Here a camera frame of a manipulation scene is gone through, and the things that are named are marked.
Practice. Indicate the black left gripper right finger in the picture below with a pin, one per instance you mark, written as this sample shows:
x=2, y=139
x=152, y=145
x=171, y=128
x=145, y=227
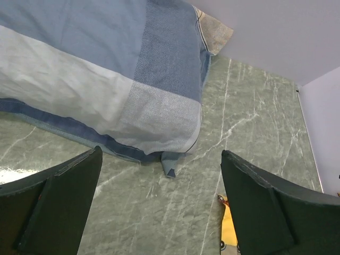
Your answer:
x=274, y=216

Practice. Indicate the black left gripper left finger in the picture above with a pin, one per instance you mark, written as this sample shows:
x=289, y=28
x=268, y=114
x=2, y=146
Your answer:
x=46, y=212

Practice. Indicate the blue patterned pillowcase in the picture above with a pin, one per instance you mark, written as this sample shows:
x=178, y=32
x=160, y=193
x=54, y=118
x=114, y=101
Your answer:
x=126, y=76

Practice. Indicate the yellow cartoon vehicle pillow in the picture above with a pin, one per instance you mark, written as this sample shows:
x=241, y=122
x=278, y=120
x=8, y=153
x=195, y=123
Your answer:
x=228, y=234

